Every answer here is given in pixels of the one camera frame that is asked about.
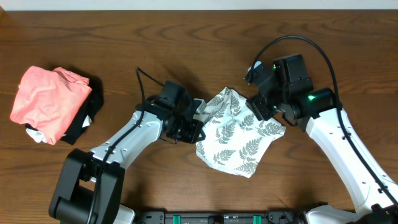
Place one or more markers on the white fern print dress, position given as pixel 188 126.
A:
pixel 235 139

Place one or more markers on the folded black garment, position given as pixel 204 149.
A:
pixel 84 115

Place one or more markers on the folded coral pink garment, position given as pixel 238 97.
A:
pixel 35 83

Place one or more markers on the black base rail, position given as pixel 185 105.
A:
pixel 270 217

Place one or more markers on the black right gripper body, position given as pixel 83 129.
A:
pixel 268 106

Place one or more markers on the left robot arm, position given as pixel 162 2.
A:
pixel 90 184

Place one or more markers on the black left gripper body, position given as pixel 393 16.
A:
pixel 183 130

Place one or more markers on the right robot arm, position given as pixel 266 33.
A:
pixel 320 115

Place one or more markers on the white crumpled cloth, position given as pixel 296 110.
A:
pixel 75 130

